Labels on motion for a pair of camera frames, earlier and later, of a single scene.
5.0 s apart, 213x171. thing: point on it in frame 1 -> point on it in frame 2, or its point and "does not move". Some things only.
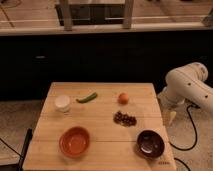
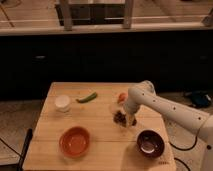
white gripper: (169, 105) -> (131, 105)
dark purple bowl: (150, 143) does not move
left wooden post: (66, 11) does not move
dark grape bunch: (124, 119) does not move
